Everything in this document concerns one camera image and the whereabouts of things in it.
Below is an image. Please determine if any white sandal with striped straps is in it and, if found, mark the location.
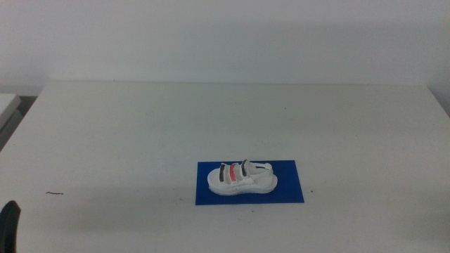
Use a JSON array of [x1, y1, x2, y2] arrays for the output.
[[206, 159, 278, 197]]

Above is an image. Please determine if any blue rectangular mat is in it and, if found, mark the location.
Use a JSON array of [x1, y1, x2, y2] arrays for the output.
[[195, 160, 305, 206]]

